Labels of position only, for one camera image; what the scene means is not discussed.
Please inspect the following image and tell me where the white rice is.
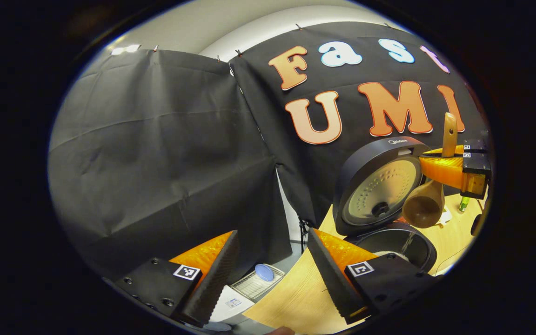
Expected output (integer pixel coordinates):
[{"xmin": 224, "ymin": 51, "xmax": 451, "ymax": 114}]
[{"xmin": 374, "ymin": 251, "xmax": 410, "ymax": 262}]

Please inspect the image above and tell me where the black backdrop cloth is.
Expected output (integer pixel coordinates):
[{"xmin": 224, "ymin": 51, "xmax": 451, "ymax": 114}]
[{"xmin": 48, "ymin": 21, "xmax": 489, "ymax": 282}]

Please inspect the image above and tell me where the wooden spoon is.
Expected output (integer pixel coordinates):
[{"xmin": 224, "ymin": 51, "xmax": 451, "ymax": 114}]
[{"xmin": 402, "ymin": 112, "xmax": 458, "ymax": 228}]

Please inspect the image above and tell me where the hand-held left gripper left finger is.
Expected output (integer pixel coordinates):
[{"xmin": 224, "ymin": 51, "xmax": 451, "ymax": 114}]
[{"xmin": 112, "ymin": 230, "xmax": 241, "ymax": 328}]

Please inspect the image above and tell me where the dark grey rice cooker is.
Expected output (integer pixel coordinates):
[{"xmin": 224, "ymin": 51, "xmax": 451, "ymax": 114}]
[{"xmin": 332, "ymin": 136, "xmax": 437, "ymax": 274}]

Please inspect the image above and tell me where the metal grid tray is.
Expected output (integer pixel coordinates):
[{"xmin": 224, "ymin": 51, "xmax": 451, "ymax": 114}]
[{"xmin": 231, "ymin": 264, "xmax": 285, "ymax": 301}]

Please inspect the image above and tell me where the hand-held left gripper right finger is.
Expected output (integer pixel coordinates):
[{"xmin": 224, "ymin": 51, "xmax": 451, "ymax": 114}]
[{"xmin": 307, "ymin": 228, "xmax": 443, "ymax": 325}]

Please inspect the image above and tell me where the white box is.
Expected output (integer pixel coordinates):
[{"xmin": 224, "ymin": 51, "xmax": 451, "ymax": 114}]
[{"xmin": 210, "ymin": 285, "xmax": 255, "ymax": 322}]

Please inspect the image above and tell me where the row of cloth clips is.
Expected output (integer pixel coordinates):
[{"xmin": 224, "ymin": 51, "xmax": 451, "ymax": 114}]
[{"xmin": 153, "ymin": 22, "xmax": 392, "ymax": 62}]

